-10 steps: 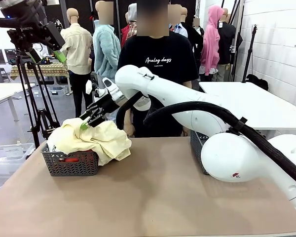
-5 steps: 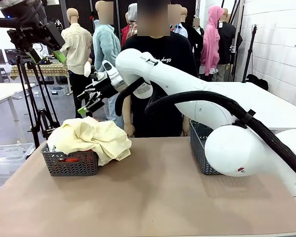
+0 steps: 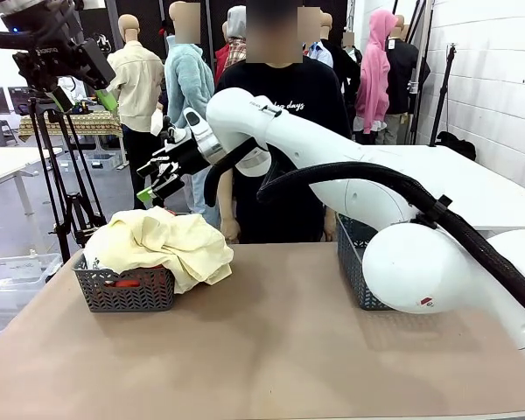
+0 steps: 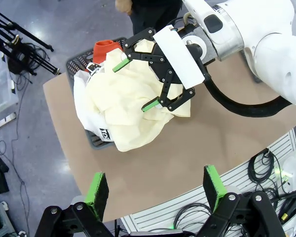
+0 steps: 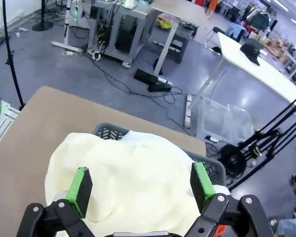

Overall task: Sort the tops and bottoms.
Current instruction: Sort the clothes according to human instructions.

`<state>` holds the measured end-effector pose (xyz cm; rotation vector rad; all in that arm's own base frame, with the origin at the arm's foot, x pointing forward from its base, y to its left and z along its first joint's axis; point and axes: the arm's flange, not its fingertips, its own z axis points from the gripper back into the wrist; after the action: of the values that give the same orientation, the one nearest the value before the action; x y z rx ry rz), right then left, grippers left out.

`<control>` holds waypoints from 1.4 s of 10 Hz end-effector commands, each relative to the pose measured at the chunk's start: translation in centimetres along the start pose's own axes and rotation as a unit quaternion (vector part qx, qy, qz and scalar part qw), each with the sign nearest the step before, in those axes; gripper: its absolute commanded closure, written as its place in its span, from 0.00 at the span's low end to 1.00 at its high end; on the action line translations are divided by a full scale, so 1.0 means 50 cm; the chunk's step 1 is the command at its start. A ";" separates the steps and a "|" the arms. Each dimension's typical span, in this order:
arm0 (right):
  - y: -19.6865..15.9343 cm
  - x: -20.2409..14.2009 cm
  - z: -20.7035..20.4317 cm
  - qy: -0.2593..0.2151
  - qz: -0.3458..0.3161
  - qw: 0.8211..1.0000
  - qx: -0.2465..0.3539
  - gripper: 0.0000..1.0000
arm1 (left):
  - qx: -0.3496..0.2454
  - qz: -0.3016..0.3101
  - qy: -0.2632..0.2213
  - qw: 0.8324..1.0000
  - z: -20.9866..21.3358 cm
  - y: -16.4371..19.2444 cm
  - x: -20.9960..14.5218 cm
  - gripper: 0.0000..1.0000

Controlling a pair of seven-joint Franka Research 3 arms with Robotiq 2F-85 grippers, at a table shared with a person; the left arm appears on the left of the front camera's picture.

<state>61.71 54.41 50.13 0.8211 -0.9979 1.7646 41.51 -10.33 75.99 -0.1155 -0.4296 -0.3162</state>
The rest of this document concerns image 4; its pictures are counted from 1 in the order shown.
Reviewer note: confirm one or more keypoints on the black camera tripod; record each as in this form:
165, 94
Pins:
22, 54

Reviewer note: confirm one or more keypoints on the gray perforated plastic basket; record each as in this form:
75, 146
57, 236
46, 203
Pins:
75, 61

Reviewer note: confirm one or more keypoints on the clear plastic storage box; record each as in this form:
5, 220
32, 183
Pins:
1, 86

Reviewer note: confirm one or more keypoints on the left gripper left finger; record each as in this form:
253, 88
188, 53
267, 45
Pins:
98, 195

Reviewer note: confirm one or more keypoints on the person's right hand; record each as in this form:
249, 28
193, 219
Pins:
123, 6

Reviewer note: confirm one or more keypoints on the cream garment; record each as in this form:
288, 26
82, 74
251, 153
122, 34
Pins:
128, 103

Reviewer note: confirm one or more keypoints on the white black-printed T-shirt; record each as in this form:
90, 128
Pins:
82, 98

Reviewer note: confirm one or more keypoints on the person in black T-shirt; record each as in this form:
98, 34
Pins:
153, 14

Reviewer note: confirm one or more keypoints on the white slatted base rail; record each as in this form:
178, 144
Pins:
236, 182

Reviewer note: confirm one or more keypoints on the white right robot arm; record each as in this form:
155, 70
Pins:
261, 29

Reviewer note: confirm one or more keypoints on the white-covered right wrist camera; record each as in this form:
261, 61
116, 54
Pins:
177, 54

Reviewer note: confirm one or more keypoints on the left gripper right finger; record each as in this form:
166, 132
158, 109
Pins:
213, 187

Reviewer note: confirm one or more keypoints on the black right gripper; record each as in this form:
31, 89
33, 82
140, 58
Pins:
161, 69

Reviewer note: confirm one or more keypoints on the orange garment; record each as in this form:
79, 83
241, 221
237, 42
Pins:
104, 50

